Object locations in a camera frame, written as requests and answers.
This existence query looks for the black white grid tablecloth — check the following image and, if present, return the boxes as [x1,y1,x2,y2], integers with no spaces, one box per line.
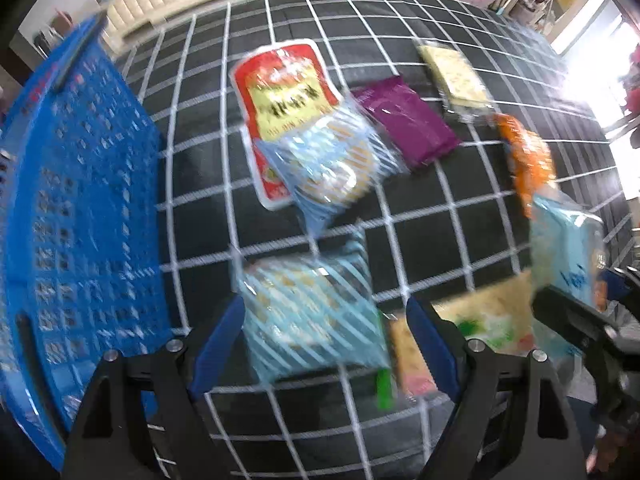
[115,0,636,479]

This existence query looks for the blue striped cracker bag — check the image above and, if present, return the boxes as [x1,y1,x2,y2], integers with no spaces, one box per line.
[236,230,390,384]
[257,99,408,238]

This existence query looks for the light blue cartoon snack bag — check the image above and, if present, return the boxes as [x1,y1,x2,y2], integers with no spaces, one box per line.
[528,194,609,361]

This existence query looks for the blue plastic basket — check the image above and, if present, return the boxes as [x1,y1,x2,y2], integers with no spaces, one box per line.
[1,15,171,468]

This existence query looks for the clear pack yellow crackers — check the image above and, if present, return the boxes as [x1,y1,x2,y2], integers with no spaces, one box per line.
[416,40,495,124]

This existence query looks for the purple snack packet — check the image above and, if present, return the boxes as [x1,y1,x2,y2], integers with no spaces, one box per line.
[352,76,460,168]

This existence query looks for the orange snack pouch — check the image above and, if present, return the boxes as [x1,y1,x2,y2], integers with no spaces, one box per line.
[494,114,556,219]

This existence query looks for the red yellow snack pouch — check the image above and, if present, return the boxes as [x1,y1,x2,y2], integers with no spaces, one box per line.
[231,38,342,211]

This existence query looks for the green white cracker pack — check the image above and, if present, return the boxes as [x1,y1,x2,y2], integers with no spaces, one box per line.
[374,268,539,411]

